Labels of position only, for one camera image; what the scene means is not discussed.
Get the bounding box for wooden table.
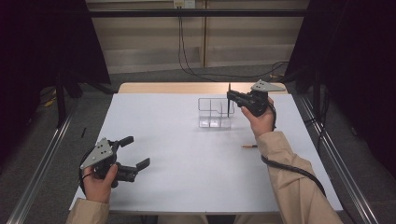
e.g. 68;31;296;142
117;81;289;95

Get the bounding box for aluminium floor rail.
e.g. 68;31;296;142
298;96;379;224
6;115;76;224

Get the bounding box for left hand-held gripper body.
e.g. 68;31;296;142
79;137;138;189

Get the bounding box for yellow floor item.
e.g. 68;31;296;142
43;96;58;108

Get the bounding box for white wall outlet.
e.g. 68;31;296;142
173;0;196;9

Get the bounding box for black horizontal bar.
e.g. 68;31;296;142
88;8;307;18

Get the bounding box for person's right hand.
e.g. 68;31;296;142
241;96;276;139

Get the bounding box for white table cover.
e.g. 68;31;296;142
68;92;344;214

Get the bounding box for clear plastic pen holder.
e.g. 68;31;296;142
197;97;235;129

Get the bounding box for black curtain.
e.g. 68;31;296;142
284;0;396;178
0;0;111;162

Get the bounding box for black metal stand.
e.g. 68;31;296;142
55;71;68;129

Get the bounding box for left hand-held gripper black cable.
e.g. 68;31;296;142
78;148;94;195

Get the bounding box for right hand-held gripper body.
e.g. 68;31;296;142
235;79;287;119

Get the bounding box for black floor cables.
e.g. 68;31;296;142
306;118;328;147

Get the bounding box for person's left hand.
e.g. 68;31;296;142
82;163;120;204

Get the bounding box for black wall cable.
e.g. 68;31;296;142
179;15;290;79
177;7;219;83

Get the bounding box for right hand-held gripper black cable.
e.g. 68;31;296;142
261;101;328;198

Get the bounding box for hand-held gripper black cable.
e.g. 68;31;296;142
78;148;94;195
261;101;328;198

